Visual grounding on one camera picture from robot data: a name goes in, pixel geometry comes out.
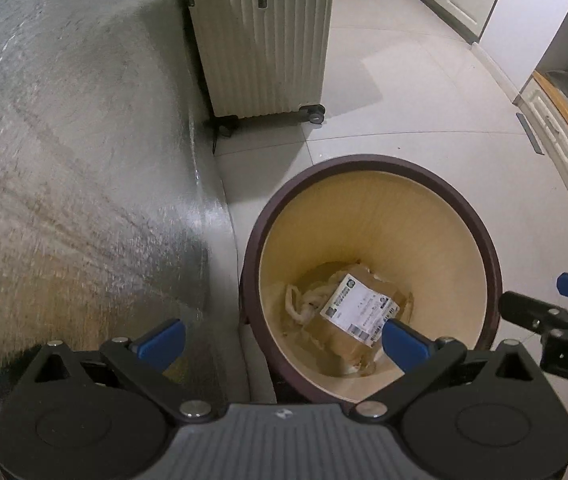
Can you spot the brown package with white label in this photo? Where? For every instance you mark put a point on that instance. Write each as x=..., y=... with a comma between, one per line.
x=359, y=310

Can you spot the brown round waste bin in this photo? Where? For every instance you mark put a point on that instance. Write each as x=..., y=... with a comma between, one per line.
x=364, y=210

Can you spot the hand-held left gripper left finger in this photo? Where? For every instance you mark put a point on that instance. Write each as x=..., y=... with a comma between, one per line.
x=164, y=341

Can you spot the white table with foil side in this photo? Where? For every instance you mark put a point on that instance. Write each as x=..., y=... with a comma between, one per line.
x=64, y=160

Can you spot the cream hard-shell suitcase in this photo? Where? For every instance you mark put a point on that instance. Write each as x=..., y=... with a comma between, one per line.
x=264, y=45

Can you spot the white cabinet with wooden top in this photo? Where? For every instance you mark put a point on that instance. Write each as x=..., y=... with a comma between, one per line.
x=554, y=130

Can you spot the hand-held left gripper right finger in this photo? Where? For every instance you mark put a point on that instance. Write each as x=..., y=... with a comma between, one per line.
x=404, y=345

